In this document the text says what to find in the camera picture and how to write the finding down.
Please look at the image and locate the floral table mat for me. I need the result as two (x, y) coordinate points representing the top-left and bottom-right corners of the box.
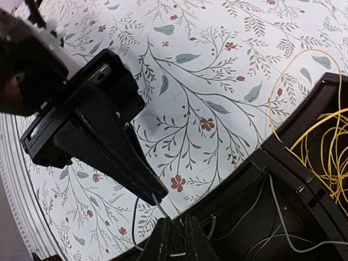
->
(16, 0), (348, 261)

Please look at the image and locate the aluminium front rail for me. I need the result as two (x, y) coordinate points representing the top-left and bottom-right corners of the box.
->
(1, 114), (65, 260)

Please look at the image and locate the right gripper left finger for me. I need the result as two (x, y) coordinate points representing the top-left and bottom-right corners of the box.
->
(137, 217), (171, 261)

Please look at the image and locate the black cable on mat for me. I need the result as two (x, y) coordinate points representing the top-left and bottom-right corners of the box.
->
(132, 192), (348, 258)

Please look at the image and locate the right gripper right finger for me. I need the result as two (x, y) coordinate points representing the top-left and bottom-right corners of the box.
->
(184, 216), (220, 261)

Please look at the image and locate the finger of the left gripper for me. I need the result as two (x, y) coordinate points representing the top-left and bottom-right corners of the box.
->
(125, 123), (169, 198)

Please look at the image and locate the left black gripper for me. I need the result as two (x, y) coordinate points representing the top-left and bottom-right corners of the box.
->
(21, 49), (162, 206)

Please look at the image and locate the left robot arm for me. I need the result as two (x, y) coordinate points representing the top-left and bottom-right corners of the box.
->
(1, 1), (168, 206)

